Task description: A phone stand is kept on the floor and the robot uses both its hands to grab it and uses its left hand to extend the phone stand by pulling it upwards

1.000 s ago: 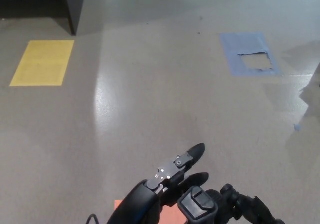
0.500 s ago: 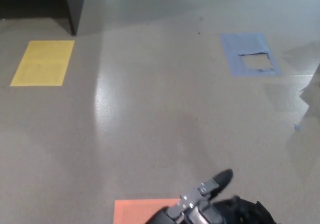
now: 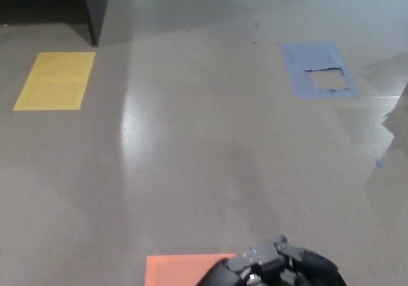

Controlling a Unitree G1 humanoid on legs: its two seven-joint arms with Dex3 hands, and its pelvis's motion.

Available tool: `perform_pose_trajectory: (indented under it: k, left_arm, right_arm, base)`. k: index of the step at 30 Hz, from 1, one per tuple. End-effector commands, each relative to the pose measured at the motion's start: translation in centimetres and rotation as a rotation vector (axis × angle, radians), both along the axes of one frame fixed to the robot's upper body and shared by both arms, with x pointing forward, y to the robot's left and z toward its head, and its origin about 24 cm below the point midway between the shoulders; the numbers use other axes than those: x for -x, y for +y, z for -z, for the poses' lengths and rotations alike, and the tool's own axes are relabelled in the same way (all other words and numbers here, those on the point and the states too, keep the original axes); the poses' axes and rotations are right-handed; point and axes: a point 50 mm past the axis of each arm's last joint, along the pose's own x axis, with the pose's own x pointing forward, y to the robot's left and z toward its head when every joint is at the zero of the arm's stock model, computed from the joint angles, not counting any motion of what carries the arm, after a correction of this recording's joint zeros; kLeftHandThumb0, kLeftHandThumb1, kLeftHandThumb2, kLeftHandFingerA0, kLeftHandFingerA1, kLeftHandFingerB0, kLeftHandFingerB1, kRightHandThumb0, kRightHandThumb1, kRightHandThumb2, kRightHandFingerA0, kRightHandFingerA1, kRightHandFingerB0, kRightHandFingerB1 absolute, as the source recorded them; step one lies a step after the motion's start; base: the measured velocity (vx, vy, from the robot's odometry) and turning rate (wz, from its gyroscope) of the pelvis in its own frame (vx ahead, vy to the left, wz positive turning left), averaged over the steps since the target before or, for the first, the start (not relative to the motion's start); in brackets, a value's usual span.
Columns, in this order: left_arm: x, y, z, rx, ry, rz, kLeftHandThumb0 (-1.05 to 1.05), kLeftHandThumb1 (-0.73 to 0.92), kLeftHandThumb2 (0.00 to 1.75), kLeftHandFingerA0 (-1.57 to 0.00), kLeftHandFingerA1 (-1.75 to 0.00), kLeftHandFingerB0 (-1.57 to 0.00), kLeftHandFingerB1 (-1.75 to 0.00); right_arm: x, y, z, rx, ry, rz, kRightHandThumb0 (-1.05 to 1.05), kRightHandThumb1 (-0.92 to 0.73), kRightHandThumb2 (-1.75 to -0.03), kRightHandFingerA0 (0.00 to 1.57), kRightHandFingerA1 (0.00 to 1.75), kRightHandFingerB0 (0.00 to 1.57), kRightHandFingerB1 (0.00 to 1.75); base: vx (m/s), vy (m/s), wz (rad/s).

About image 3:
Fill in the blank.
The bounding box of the dark furniture side panel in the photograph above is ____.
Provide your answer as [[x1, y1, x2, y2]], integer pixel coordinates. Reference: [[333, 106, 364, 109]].
[[0, 0, 112, 46]]

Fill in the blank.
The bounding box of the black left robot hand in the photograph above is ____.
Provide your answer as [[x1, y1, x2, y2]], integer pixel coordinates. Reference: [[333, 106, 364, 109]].
[[203, 257, 256, 286]]

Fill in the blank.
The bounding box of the torn blue paper sheet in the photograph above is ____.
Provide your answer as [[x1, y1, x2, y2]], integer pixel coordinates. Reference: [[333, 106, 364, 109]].
[[279, 42, 361, 99]]

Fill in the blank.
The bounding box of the black extendable phone stand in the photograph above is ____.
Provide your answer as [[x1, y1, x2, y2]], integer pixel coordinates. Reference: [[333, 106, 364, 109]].
[[228, 234, 303, 275]]

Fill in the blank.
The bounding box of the yellow paper sheet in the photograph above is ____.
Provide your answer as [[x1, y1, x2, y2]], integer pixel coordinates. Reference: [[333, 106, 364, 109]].
[[12, 52, 96, 111]]

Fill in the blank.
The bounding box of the orange paper sheet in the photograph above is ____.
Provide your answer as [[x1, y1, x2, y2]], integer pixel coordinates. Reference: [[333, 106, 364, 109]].
[[144, 253, 237, 286]]

